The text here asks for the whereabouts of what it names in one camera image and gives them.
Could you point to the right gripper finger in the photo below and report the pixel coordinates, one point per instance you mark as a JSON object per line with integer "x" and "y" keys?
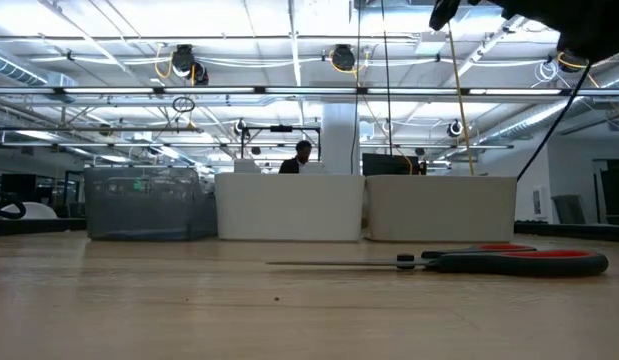
{"x": 441, "y": 14}

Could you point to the black background monitor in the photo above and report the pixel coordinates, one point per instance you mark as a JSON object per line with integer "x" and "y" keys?
{"x": 389, "y": 165}

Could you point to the black background furniture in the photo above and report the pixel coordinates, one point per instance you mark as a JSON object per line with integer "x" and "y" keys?
{"x": 611, "y": 192}

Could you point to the grey plastic bin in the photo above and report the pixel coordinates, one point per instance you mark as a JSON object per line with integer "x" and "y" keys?
{"x": 439, "y": 207}

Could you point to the person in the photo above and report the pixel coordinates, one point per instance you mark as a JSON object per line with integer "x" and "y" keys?
{"x": 294, "y": 162}

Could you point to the long ceiling light bar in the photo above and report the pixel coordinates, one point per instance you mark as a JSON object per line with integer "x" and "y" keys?
{"x": 214, "y": 91}

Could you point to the white plastic bin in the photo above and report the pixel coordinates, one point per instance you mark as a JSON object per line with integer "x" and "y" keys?
{"x": 289, "y": 207}

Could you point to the black and red scissors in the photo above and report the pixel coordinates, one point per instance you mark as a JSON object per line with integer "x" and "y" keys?
{"x": 514, "y": 265}

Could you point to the smoky translucent plastic bin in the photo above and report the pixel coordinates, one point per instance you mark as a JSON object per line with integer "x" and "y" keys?
{"x": 149, "y": 210}

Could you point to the black background frame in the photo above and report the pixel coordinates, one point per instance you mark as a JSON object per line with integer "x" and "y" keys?
{"x": 281, "y": 128}

